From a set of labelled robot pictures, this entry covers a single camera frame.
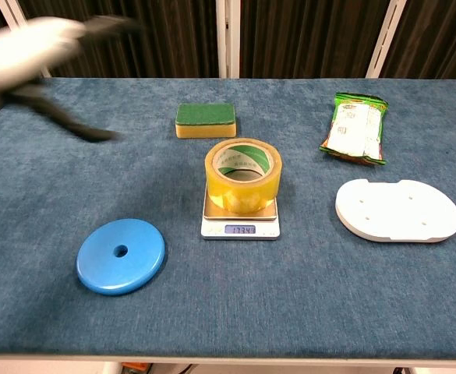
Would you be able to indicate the white oval foam board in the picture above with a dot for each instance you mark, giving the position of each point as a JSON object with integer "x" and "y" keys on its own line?
{"x": 395, "y": 210}

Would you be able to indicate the digital kitchen scale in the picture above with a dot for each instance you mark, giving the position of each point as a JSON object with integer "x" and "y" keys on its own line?
{"x": 243, "y": 230}

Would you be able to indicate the white slanted frame post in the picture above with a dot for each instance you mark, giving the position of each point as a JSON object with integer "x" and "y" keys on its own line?
{"x": 9, "y": 8}
{"x": 385, "y": 39}

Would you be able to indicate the blue disc with hole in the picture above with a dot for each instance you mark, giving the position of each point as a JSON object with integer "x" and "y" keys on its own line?
{"x": 110, "y": 269}

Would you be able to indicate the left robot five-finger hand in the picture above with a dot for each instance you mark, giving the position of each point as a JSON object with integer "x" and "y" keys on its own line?
{"x": 29, "y": 43}

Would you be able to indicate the green and yellow sponge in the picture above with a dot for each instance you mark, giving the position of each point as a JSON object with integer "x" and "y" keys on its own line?
{"x": 204, "y": 117}

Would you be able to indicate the orange object under table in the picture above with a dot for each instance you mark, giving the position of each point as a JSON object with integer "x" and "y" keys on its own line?
{"x": 134, "y": 367}

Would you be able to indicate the yellow packing tape roll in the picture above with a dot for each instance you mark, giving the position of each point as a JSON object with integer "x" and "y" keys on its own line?
{"x": 243, "y": 192}

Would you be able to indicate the dark pleated curtain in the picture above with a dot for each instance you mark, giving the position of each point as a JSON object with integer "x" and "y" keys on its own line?
{"x": 181, "y": 39}

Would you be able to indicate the green snack bag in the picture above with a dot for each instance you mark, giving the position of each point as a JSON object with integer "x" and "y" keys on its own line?
{"x": 354, "y": 128}

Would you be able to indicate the blue table cloth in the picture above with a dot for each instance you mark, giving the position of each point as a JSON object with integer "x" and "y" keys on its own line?
{"x": 251, "y": 296}

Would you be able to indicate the light wooden post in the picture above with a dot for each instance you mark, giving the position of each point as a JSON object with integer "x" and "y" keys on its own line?
{"x": 229, "y": 39}

